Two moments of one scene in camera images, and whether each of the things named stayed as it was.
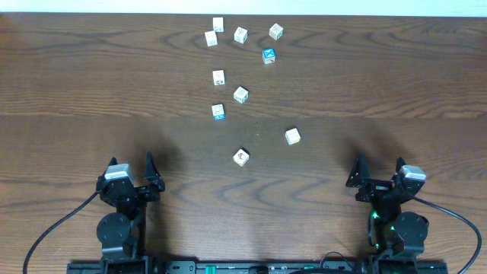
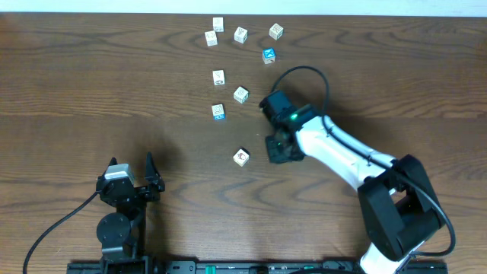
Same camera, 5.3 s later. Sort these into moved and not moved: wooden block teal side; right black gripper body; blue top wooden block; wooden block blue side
Moved: right black gripper body
Not moved: wooden block blue side; blue top wooden block; wooden block teal side
